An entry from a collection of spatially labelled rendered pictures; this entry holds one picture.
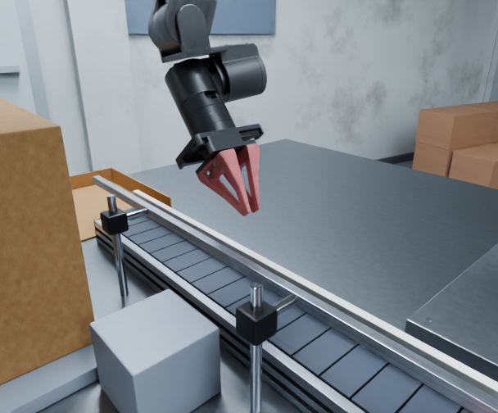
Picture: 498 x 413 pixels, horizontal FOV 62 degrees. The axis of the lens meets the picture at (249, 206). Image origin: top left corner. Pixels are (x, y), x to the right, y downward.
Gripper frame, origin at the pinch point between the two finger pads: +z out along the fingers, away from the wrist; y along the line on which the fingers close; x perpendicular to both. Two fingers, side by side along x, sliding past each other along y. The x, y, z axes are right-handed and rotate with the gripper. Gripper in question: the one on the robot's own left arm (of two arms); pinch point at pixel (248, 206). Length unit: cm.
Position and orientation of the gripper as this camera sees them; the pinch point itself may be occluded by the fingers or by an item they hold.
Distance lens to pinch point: 50.4
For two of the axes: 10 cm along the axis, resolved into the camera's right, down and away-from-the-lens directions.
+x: -5.1, 3.8, 7.7
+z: 4.2, 8.9, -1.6
